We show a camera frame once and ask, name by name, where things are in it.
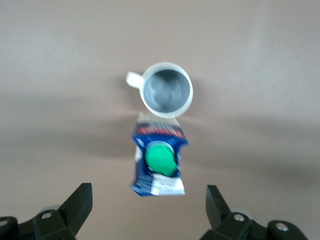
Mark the white metal cup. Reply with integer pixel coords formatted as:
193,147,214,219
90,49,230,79
124,61,194,119

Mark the blue milk carton green cap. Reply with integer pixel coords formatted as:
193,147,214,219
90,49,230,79
129,112,190,197

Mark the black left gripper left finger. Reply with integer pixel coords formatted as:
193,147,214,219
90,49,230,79
0,182,94,240

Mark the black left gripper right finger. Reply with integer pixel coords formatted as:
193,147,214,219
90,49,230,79
199,184,309,240

